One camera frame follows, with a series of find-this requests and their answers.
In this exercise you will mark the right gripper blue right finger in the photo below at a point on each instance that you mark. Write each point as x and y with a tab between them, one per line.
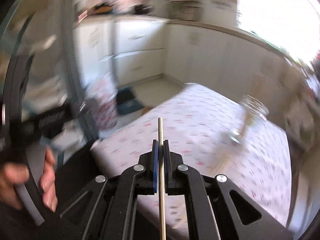
167	167

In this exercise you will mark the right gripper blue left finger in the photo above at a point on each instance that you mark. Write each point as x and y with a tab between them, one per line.
154	165

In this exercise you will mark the wooden chopstick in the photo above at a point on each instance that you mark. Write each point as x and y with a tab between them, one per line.
161	181

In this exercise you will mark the cherry print tablecloth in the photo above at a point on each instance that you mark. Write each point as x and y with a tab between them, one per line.
196	123

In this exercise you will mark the dark blue dustpan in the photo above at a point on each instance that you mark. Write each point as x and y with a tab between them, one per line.
127	102

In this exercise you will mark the clear glass jar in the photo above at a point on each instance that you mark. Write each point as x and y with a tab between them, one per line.
253	111

